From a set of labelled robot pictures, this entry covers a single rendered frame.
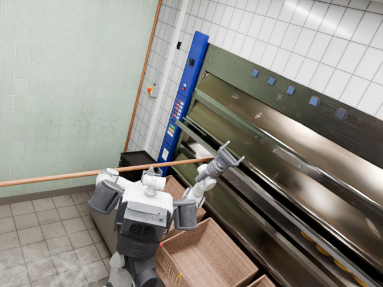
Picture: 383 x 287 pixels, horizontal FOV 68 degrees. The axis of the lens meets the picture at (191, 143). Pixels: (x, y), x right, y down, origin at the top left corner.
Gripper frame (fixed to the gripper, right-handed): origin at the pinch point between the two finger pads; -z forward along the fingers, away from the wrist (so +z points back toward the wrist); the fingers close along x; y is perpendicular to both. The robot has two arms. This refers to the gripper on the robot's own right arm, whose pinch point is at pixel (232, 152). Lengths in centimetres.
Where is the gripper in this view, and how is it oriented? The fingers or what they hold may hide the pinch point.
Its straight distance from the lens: 147.1
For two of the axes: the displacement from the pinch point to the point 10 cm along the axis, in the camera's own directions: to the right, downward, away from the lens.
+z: -5.3, 5.9, 6.0
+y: 5.0, -3.5, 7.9
